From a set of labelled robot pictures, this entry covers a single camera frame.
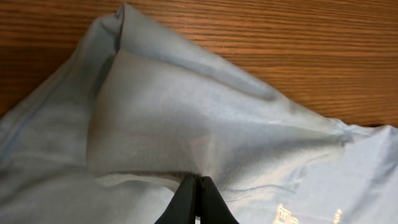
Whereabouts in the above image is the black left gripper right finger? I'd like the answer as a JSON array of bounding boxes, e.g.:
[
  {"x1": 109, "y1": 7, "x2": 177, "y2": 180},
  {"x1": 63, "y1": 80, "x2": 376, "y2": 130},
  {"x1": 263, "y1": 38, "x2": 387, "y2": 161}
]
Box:
[{"x1": 197, "y1": 177, "x2": 238, "y2": 224}]

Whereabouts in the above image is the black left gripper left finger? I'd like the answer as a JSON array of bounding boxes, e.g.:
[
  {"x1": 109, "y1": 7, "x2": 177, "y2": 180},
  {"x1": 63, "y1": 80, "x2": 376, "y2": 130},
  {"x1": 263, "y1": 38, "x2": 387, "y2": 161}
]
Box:
[{"x1": 155, "y1": 174, "x2": 197, "y2": 224}]

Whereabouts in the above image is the light blue t-shirt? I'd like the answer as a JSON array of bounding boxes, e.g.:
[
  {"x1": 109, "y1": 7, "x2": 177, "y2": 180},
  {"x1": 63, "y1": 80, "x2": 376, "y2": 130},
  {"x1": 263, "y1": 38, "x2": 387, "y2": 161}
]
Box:
[{"x1": 1, "y1": 4, "x2": 397, "y2": 223}]

